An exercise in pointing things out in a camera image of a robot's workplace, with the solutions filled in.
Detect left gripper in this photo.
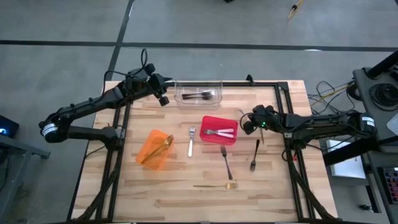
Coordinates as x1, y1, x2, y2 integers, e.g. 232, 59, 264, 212
119, 73, 174, 107

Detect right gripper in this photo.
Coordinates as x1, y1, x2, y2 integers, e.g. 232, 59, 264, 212
242, 105, 282, 135

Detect black fork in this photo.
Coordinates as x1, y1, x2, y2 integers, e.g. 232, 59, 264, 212
182, 95, 214, 101
220, 144, 233, 181
249, 138, 261, 172
182, 90, 214, 96

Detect clear plastic bin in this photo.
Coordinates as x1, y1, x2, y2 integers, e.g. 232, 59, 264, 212
174, 80, 224, 111

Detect red plastic bin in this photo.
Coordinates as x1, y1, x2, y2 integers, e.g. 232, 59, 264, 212
198, 114, 239, 146

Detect orange plastic bin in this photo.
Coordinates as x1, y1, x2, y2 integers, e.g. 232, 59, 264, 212
134, 129, 175, 171

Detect white paper pad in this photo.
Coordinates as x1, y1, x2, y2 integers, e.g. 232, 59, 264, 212
325, 139, 367, 180

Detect yellow and black tool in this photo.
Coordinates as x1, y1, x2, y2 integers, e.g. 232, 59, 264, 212
287, 0, 304, 21

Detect grey equipment cart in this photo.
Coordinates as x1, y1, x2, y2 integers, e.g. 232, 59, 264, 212
352, 67, 398, 224

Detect white sheet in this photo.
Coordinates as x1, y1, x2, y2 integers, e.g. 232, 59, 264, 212
386, 112, 398, 136

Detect grey side table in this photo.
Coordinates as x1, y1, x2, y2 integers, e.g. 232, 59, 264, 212
0, 133, 52, 224

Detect control keypad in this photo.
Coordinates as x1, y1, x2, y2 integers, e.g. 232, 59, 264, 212
381, 166, 398, 203

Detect black computer tower blue lights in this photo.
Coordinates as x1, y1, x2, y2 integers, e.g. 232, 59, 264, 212
0, 114, 20, 139

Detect yellow cable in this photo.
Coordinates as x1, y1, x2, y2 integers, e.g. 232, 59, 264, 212
310, 83, 355, 106

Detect tangle of black cables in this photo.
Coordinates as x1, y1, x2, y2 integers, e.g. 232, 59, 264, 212
307, 80, 369, 118

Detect black cable coil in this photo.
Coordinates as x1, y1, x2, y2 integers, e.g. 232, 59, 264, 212
369, 82, 398, 112

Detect black post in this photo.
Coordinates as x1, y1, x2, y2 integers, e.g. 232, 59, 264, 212
365, 49, 398, 80

